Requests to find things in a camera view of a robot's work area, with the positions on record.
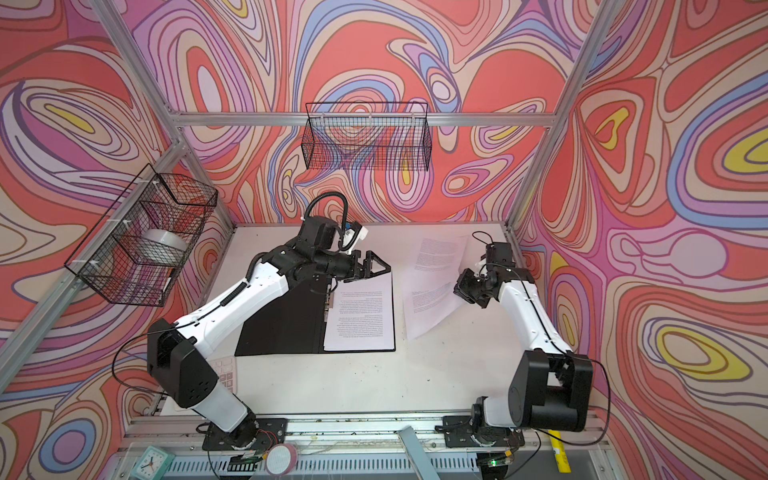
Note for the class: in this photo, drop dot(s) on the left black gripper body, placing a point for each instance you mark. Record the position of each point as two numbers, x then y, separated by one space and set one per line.
347 267

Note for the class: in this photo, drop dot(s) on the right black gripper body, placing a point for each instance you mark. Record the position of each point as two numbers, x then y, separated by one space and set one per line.
474 288

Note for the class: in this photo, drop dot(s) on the printed paper sheet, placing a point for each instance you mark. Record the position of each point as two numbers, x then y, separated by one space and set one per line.
361 318
440 256
428 299

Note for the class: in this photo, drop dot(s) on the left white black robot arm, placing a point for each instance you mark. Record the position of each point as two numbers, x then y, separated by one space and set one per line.
177 353

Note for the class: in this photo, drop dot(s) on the black wire basket left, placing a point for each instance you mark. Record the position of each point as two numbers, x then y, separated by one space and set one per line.
159 219

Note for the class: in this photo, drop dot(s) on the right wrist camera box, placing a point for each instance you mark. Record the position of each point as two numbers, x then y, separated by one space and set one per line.
499 254

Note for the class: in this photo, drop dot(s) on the white tape roll in basket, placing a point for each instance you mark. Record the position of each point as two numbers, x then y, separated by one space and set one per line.
158 247

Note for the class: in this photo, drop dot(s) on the pink white calculator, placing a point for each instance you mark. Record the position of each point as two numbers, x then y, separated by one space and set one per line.
226 369

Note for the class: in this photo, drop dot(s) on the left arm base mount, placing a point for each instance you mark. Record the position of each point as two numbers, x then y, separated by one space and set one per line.
265 433

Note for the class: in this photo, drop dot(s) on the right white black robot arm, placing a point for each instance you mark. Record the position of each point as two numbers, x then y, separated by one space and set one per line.
551 385

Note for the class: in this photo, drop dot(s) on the orange black file folder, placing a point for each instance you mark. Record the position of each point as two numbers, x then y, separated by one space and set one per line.
293 324

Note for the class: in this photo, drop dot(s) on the green alarm clock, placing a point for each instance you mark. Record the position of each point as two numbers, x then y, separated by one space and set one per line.
153 464

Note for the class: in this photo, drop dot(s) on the grey metal bar front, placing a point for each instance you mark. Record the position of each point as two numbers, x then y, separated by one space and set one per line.
416 454

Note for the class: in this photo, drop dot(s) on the pink tape roll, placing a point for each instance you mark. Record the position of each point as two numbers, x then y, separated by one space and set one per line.
281 460

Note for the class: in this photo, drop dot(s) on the yellow marker pen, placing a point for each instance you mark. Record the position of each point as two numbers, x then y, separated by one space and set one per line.
559 451

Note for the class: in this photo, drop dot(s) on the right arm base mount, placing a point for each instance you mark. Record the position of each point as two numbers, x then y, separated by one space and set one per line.
461 431

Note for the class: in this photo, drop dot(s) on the black wire basket back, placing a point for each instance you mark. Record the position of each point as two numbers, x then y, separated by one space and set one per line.
367 135

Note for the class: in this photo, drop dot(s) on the black wire basket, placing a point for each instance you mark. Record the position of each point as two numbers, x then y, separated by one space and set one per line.
159 219
367 135

